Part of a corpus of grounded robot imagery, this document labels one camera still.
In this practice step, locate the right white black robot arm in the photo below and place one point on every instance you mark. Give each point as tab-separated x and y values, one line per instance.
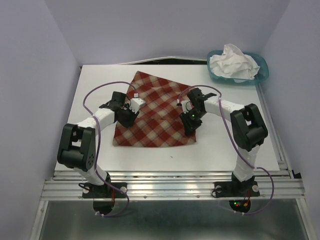
246	130

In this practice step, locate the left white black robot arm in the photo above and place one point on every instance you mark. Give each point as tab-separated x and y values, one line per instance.
77	148

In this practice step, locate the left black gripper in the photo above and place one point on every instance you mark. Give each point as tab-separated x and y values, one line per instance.
133	116

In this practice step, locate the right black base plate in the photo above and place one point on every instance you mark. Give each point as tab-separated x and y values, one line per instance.
233	190

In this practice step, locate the red checked skirt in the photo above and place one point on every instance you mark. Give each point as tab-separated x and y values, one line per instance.
158	124

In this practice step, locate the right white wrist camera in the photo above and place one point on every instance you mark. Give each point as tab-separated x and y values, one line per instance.
186	106

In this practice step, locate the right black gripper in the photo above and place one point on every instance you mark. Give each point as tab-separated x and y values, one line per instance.
190	126

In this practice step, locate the teal plastic basket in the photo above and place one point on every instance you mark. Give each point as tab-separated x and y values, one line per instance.
261	76

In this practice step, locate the white crumpled cloth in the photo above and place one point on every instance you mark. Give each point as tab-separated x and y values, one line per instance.
233	63

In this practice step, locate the aluminium frame rail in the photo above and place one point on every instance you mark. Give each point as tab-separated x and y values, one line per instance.
172	185

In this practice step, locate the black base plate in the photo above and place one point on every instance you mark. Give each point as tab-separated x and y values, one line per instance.
90	191
233	190

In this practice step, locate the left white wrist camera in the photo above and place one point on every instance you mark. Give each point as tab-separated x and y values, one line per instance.
136	104

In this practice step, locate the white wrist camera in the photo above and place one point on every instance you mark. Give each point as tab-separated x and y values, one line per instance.
136	104
186	106

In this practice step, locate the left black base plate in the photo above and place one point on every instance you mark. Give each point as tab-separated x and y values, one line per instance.
90	191

